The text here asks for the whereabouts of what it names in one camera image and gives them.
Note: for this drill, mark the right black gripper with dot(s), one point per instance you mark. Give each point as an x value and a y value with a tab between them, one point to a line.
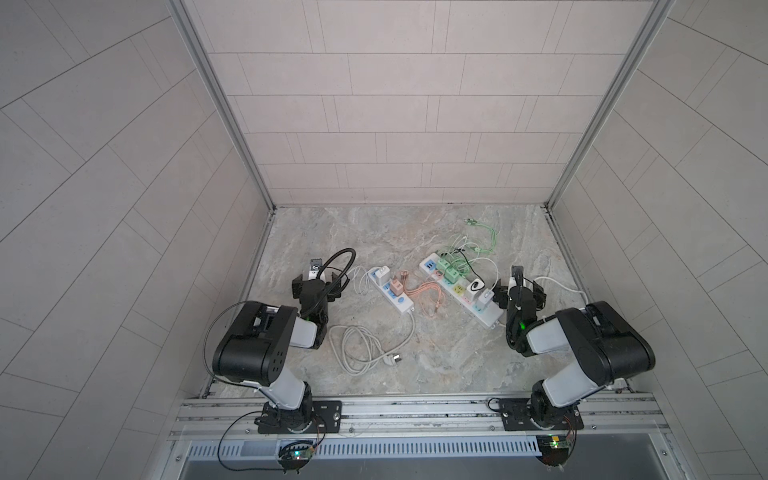
502	294

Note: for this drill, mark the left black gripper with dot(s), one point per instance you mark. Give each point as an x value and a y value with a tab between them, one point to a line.
332	290

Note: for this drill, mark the white multicolour socket power strip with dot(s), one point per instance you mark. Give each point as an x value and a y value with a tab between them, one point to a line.
489	317

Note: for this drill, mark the white charger adapter with cable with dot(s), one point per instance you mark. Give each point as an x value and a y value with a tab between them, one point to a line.
481	300

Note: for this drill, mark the white charger with black cable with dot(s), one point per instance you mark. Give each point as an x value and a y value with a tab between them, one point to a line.
477	284

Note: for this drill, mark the green charger adapter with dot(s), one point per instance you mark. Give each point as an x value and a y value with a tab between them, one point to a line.
452	275
442	265

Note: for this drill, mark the pink charger adapter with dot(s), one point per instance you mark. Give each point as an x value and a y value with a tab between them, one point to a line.
396	287

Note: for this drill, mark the white blue socket power strip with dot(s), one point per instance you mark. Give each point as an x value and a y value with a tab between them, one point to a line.
402	303

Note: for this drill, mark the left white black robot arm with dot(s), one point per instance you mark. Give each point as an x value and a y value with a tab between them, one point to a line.
253	351

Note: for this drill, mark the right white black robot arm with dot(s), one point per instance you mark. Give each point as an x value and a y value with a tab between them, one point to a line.
606	348

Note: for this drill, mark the right green circuit board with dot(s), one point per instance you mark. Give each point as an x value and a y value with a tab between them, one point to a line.
555	450

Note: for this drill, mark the green circuit board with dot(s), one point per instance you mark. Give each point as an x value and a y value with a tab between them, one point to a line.
555	450
295	455

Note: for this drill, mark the left green circuit board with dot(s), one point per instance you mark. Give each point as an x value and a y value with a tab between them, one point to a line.
295	455

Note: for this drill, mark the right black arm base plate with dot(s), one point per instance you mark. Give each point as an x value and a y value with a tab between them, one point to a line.
519	414

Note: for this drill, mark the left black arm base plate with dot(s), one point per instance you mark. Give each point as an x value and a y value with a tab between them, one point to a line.
309	418

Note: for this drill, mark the aluminium mounting rail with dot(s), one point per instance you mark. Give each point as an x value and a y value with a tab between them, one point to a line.
450	415

